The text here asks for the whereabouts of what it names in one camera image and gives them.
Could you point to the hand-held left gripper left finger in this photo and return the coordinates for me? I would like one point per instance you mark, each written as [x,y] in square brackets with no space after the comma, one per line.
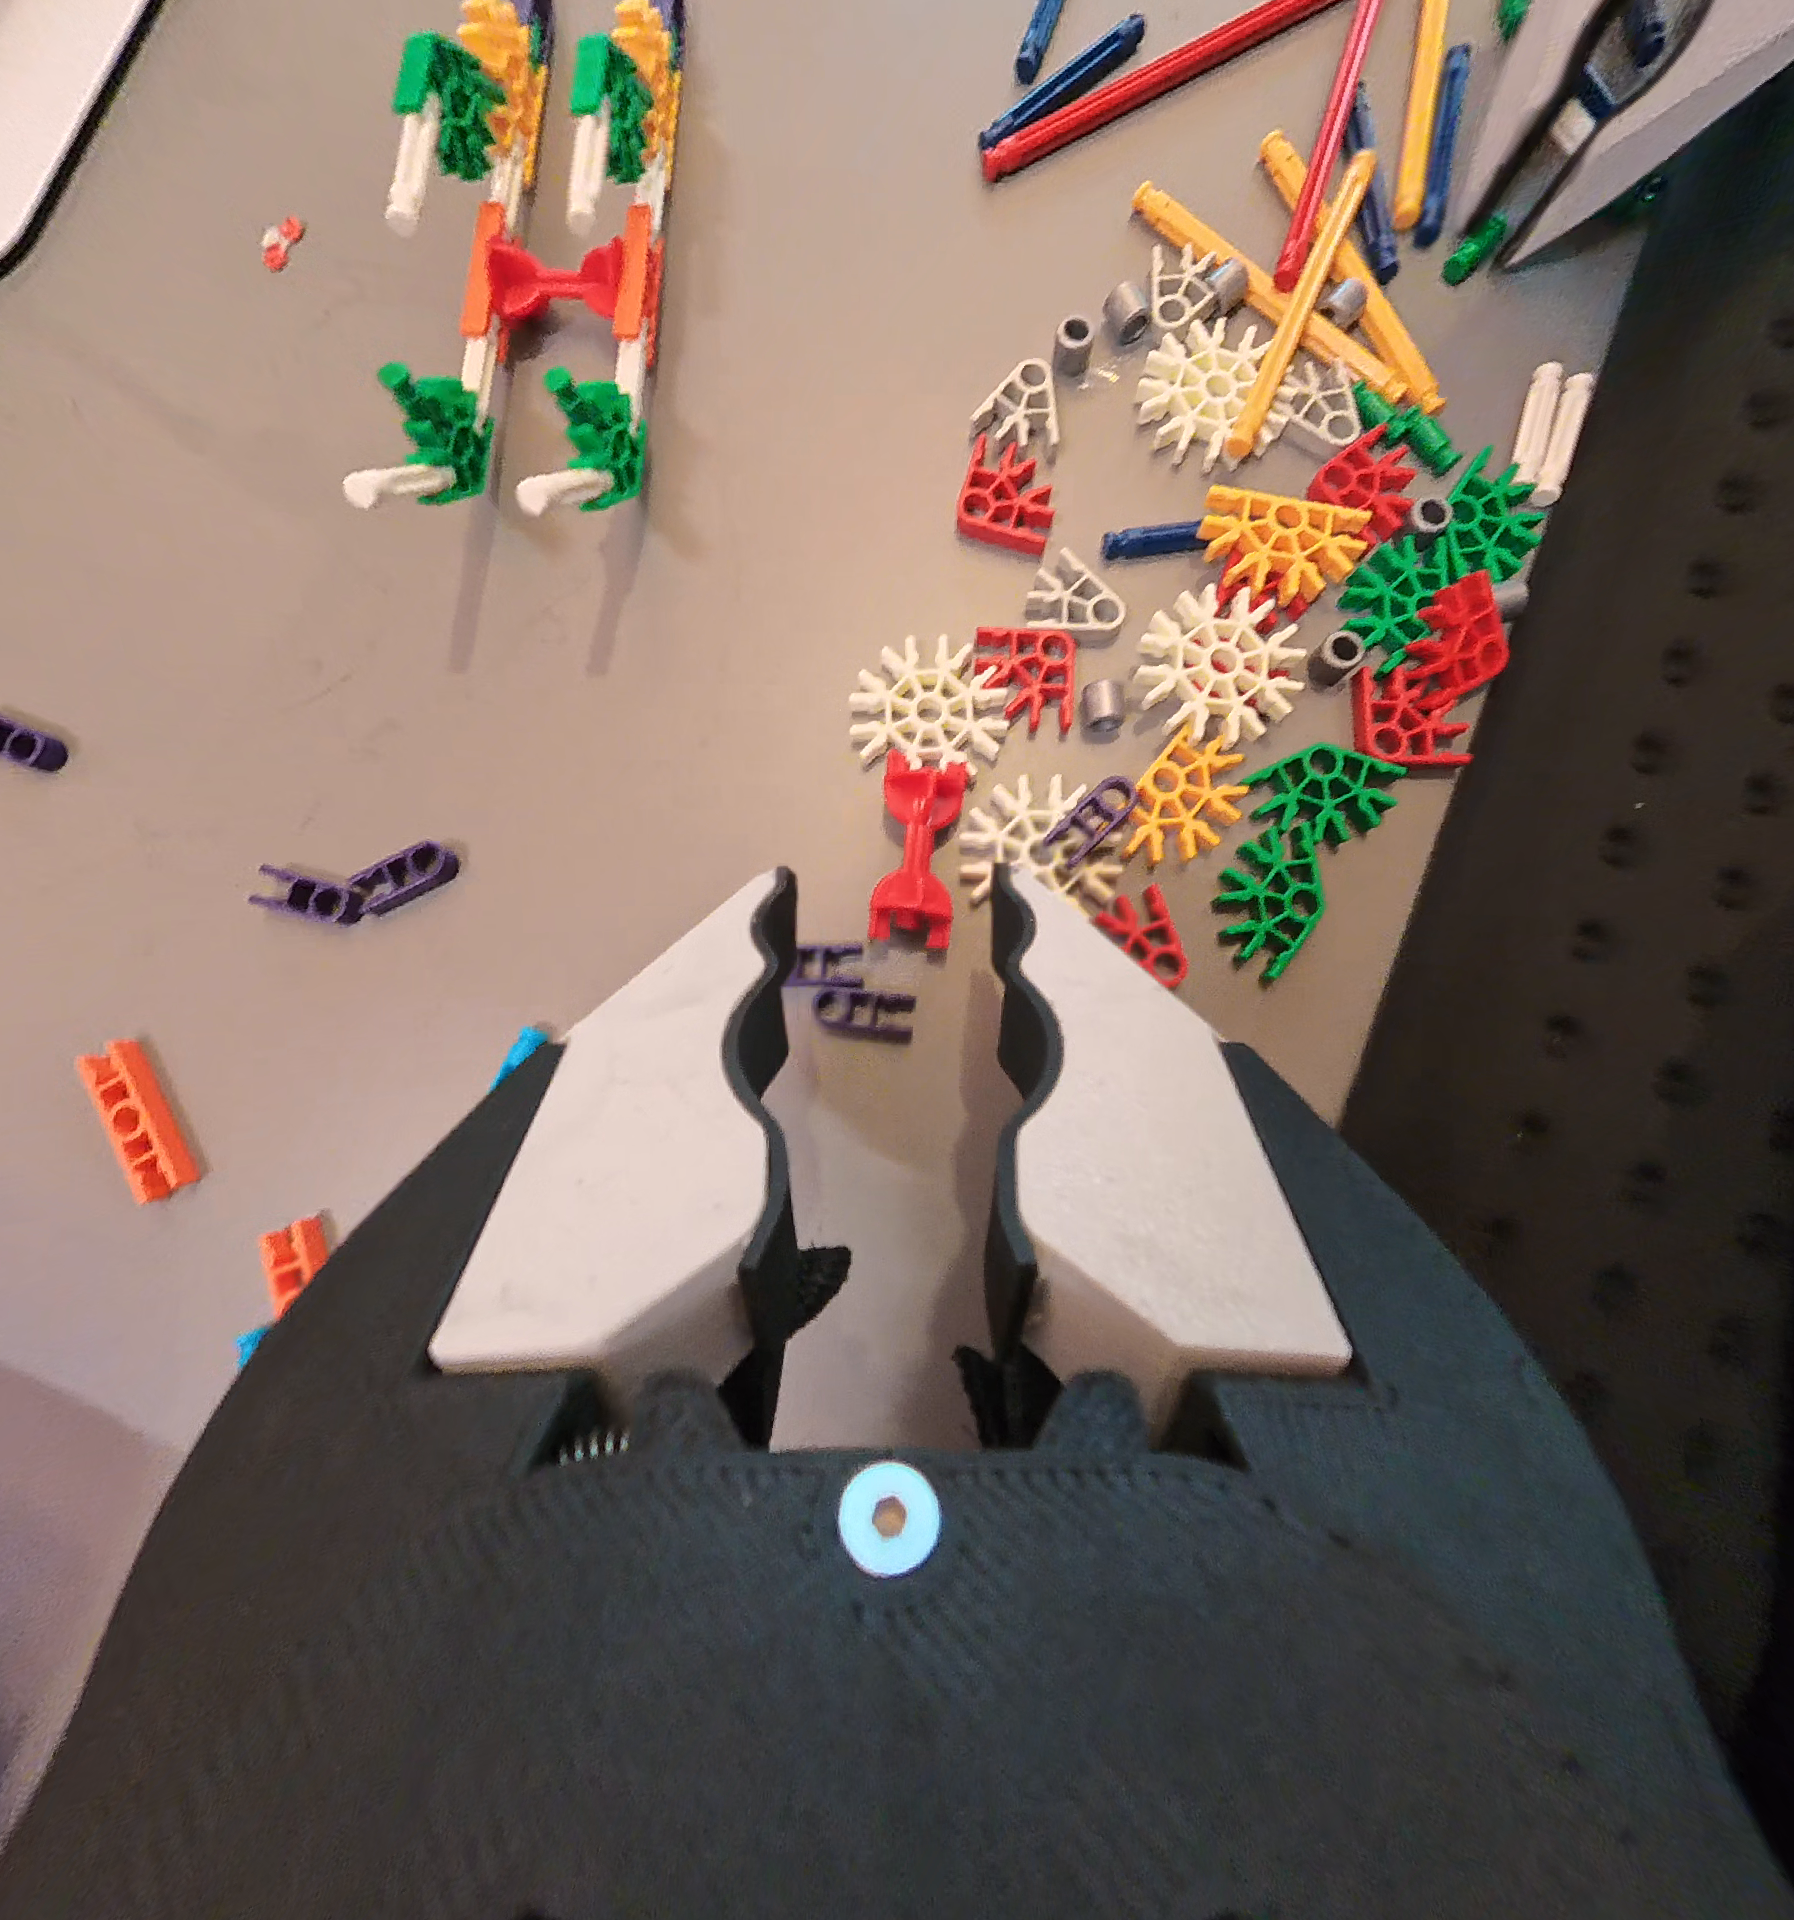
[613,1199]

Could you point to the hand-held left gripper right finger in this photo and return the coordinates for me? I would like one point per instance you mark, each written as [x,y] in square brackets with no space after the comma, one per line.
[1166,1199]

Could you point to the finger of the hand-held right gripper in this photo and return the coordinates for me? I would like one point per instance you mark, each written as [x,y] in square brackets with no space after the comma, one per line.
[1521,105]
[1725,77]

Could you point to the short green toy rod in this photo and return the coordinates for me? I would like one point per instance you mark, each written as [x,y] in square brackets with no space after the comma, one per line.
[1430,440]
[1380,411]
[1476,250]

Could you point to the toy rail assembly with spool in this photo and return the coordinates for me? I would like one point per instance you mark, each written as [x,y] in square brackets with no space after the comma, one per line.
[530,285]

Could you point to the yellow toy rod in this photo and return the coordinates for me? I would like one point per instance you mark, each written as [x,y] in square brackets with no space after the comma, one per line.
[1296,323]
[1279,159]
[1424,105]
[1181,220]

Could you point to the red toy rod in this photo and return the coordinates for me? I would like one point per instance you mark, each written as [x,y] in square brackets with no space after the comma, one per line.
[1333,136]
[1136,96]

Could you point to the green toy connector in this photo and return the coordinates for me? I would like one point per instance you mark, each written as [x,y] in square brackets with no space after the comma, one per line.
[1497,516]
[1324,773]
[1279,902]
[1383,594]

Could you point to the short white toy rod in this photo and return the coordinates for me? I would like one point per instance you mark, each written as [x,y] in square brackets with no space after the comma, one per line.
[1538,428]
[1573,436]

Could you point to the orange toy connector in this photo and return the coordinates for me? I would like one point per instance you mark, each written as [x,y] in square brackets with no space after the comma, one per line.
[294,1268]
[142,1125]

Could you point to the grey toy connector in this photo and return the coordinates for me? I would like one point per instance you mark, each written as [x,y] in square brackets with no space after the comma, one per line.
[1100,610]
[1175,294]
[1042,394]
[1324,412]

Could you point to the white snowflake toy connector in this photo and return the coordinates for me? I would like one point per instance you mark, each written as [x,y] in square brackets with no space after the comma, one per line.
[1181,676]
[1181,406]
[995,832]
[899,719]

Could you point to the yellow toy connector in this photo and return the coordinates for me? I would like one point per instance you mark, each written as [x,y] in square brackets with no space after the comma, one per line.
[1181,788]
[1288,527]

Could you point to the joined purple toy connectors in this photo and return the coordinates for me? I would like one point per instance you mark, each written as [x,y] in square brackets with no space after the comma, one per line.
[312,902]

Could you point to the red toy spool piece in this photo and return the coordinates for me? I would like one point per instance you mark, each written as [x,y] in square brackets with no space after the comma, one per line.
[917,858]

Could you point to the small red white scrap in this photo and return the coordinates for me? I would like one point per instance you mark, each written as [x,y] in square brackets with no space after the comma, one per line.
[285,239]

